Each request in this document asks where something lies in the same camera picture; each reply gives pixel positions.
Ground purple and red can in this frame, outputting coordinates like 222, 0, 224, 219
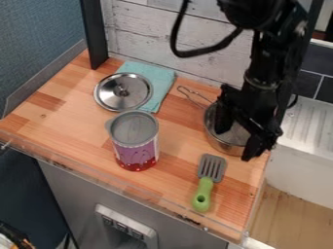
103, 109, 162, 172

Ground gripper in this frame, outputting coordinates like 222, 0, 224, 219
213, 83, 284, 162

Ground black post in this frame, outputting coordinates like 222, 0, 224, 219
78, 0, 111, 71

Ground grey spatula with green handle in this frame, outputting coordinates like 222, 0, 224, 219
190, 153, 230, 214

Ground black cable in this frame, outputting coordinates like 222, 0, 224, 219
168, 0, 245, 59

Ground silver lid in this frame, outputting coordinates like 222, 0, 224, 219
92, 72, 155, 113

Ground silver pot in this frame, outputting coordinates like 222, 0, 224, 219
175, 85, 265, 159

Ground white box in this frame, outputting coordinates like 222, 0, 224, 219
262, 94, 333, 211

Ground teal cloth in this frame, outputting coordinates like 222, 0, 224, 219
113, 60, 179, 115

